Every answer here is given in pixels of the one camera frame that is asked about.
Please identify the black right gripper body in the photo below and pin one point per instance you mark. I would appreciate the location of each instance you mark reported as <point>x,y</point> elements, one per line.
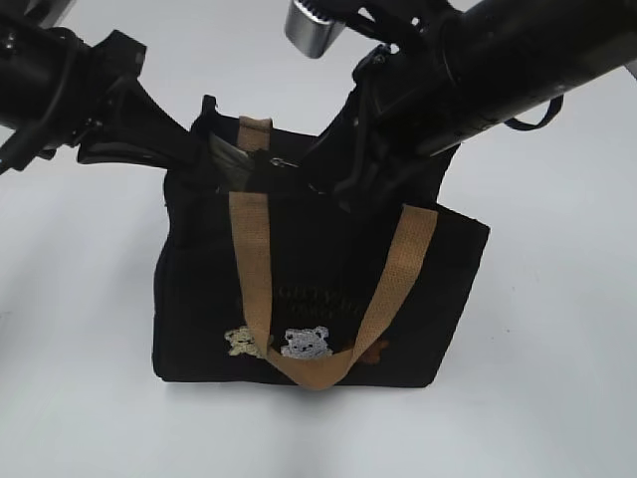
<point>392,133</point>

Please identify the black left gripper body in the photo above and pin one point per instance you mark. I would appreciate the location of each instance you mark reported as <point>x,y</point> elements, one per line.
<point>104,111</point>

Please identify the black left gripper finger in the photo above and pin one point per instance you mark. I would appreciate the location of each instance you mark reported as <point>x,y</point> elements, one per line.
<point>164,136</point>

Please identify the silver zipper pull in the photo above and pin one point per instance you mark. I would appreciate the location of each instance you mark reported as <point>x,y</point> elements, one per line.
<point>282,163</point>

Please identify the black tote bag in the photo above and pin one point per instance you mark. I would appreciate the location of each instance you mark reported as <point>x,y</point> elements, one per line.
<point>265,278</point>

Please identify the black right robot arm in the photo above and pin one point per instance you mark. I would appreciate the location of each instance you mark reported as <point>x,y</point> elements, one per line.
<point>504,57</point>

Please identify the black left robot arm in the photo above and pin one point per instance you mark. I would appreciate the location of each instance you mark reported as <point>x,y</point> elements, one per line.
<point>32,58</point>

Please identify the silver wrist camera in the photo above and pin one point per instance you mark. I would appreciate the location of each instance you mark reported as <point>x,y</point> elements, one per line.
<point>310,31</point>

